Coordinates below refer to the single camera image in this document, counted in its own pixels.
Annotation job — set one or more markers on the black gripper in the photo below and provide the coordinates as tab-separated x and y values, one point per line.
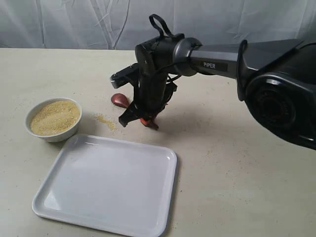
150	98

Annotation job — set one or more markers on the grain pile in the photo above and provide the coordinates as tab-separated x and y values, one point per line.
109	123

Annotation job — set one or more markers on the white ceramic bowl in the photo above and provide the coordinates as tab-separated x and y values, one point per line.
53	138

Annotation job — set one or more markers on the beige grainy powder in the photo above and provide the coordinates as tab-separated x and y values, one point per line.
55	118

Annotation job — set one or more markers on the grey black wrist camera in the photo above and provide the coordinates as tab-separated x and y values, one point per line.
129	74

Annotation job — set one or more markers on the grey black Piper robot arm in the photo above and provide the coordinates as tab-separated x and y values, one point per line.
275	79

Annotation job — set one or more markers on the white rectangular plastic tray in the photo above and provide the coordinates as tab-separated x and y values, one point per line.
110	185

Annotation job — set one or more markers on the dark red wooden spoon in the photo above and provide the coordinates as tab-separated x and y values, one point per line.
121	100

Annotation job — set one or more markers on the white wrinkled backdrop cloth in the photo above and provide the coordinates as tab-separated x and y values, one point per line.
122	24

